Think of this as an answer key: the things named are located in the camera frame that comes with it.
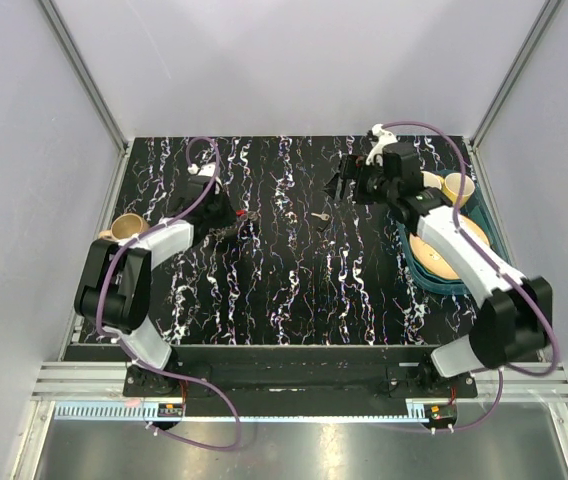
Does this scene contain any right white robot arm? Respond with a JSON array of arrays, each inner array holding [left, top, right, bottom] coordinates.
[[324, 142, 556, 397]]

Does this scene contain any left aluminium frame post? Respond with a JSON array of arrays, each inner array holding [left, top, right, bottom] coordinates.
[[35, 0, 128, 153]]

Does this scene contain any red grey key holder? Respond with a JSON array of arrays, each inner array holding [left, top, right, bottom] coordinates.
[[236, 210, 259, 222]]

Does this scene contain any black base bar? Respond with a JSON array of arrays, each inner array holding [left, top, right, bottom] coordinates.
[[63, 342, 480, 419]]

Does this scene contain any cream patterned plate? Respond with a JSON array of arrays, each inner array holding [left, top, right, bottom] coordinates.
[[409, 216, 490, 281]]

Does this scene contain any yellow mug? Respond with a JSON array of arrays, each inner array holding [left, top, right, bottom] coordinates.
[[441, 172, 475, 209]]

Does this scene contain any aluminium frame post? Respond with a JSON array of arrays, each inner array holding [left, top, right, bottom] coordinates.
[[468, 0, 565, 151], [35, 0, 128, 153]]

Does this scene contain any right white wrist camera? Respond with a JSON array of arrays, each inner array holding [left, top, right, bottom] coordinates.
[[365, 123, 398, 166]]

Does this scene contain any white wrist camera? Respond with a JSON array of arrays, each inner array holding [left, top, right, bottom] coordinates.
[[188, 162, 219, 182], [365, 123, 398, 166]]

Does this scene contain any small silver key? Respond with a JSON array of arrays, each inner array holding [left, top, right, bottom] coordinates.
[[312, 213, 330, 222]]

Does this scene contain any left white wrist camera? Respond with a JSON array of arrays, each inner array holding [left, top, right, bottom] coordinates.
[[188, 162, 219, 182]]

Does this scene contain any right aluminium frame post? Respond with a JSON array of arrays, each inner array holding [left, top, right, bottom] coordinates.
[[468, 0, 565, 151]]

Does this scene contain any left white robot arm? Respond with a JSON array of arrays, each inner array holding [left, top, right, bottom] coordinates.
[[74, 175, 237, 396]]

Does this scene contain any tan ceramic mug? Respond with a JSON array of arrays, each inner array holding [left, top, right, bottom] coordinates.
[[98, 213, 150, 242]]

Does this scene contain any teal plastic bin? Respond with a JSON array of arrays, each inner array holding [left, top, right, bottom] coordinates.
[[396, 195, 496, 296]]

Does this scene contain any light green mug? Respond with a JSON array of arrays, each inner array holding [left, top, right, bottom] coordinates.
[[422, 171, 443, 190]]

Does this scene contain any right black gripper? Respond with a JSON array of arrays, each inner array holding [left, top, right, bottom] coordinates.
[[322, 154, 397, 206]]

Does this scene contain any purple floor cable right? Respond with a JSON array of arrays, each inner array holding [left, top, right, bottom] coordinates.
[[378, 369, 505, 436]]

